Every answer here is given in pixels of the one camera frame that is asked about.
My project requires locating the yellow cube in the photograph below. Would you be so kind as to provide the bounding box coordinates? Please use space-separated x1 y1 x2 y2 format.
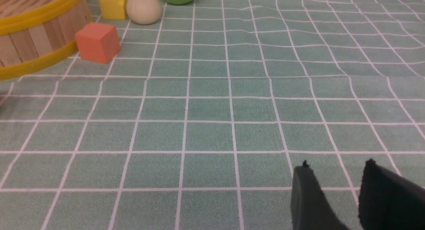
99 0 127 20

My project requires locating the white bun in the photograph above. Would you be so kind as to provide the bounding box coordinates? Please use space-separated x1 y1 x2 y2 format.
126 0 163 25

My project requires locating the orange cube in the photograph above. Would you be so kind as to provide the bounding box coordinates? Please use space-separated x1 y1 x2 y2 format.
75 22 121 64

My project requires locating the bamboo steamer tray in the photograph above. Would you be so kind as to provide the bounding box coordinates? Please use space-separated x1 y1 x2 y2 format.
0 0 92 80

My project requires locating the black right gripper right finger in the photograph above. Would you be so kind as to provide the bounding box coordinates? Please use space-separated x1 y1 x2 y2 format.
358 159 425 230

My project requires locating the green checkered tablecloth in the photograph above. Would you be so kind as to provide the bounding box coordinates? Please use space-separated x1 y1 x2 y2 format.
0 0 425 230

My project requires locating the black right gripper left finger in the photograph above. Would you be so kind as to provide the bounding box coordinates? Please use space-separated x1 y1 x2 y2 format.
291 160 349 230

